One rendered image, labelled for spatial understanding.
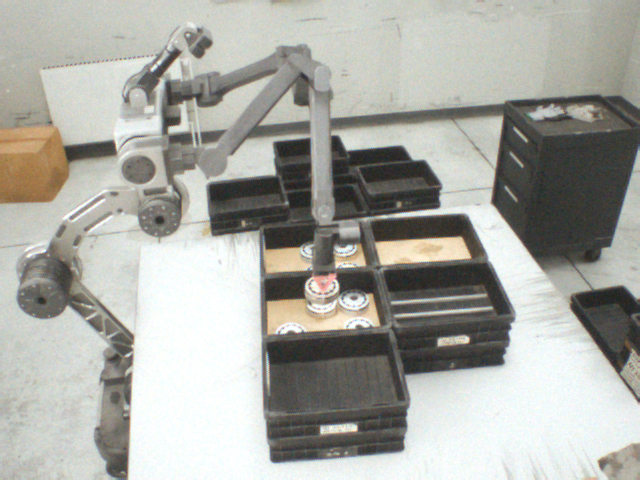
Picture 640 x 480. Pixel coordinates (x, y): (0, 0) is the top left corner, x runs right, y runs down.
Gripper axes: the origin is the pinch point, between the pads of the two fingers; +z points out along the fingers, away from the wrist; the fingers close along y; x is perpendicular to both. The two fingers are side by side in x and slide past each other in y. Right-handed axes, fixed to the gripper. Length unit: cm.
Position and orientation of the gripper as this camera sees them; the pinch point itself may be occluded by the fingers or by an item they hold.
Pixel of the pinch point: (322, 283)
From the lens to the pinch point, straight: 192.5
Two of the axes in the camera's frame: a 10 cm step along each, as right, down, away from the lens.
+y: -0.8, -5.9, 8.0
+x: -10.0, 0.2, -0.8
